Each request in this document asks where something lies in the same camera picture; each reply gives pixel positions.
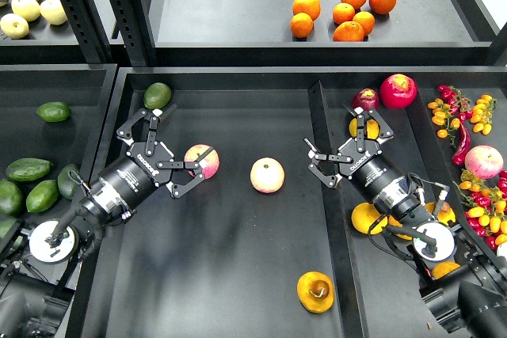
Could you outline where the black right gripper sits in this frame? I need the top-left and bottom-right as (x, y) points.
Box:
(303, 107), (408, 203)

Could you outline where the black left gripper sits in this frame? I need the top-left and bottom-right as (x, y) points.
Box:
(98, 104), (212, 209)

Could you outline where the dark green avocado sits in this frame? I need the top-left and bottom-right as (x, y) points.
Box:
(0, 218), (22, 249)

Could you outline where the yellow pear under gripper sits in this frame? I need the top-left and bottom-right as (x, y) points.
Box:
(349, 118), (380, 140)

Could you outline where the yellow pear right bin left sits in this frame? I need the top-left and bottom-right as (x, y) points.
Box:
(351, 203), (388, 235)

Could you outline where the yellow pear bin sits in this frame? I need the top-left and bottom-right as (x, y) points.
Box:
(425, 201), (456, 227)
(351, 203), (388, 235)
(388, 215), (413, 241)
(431, 261), (460, 279)

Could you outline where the green avocado top of bin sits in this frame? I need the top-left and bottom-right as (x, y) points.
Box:
(143, 82), (172, 110)

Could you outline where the dark avocado tray edge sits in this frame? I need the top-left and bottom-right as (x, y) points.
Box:
(57, 164), (80, 200)

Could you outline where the yellow pear right bin middle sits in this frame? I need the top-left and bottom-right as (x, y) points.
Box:
(425, 201), (456, 227)

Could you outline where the green avocado left tray top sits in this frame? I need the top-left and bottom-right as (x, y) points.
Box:
(36, 101), (71, 123)

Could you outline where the dark avocado left tray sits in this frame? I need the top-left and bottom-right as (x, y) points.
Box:
(6, 158), (52, 182)

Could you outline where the yellow pear right bin bottom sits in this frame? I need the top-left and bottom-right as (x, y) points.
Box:
(431, 261), (460, 279)

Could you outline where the dark avocado far left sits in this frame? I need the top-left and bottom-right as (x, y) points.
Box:
(0, 179), (24, 217)

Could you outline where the pale yellow pear right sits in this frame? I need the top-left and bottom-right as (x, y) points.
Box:
(40, 0), (67, 25)

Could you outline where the dark red apple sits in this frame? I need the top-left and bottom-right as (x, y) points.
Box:
(351, 88), (380, 111)

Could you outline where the pink red apple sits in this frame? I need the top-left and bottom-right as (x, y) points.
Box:
(184, 143), (219, 180)

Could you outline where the bright red apple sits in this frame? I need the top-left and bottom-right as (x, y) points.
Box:
(379, 74), (418, 109)

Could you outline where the pale pink apple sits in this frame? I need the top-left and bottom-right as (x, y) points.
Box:
(250, 158), (285, 194)

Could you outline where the red chili pepper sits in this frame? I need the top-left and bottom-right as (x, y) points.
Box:
(452, 123), (471, 165)

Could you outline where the upper cherry tomato bunch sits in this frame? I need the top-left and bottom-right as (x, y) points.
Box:
(427, 85), (497, 148)

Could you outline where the cherry tomato bunch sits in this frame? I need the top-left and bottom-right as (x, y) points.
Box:
(427, 85), (497, 148)
(454, 169), (506, 252)

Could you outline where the black left tray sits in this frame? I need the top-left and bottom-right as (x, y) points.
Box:
(1, 64), (116, 337)

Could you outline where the orange front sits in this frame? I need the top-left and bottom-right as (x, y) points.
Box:
(333, 21), (364, 42)

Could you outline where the pink apple right tray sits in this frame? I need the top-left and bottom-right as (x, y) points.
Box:
(464, 145), (504, 180)

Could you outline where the black centre bin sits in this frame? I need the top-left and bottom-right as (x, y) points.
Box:
(49, 65), (507, 338)

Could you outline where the lower cherry tomato bunch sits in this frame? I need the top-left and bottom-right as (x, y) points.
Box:
(454, 169), (506, 252)

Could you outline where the orange right small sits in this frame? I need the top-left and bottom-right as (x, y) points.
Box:
(353, 11), (375, 36)

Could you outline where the orange small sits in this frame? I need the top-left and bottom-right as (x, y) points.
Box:
(332, 2), (356, 25)
(353, 11), (375, 36)

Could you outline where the orange far left lower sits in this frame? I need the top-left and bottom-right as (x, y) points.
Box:
(290, 13), (314, 39)

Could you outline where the orange centre small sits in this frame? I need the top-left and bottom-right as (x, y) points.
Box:
(332, 2), (356, 25)

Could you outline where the black shelf upright centre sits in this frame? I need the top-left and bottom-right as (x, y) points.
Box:
(109, 0), (158, 67)

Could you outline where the black shelf upright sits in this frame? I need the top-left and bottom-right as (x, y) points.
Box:
(109, 0), (158, 67)
(60, 0), (113, 64)

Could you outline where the orange far left upper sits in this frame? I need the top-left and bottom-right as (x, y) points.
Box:
(292, 0), (322, 21)

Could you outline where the black bin divider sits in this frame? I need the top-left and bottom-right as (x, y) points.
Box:
(307, 80), (369, 337)

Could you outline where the black shelf upright left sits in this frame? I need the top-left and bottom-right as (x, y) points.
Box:
(60, 0), (113, 64)

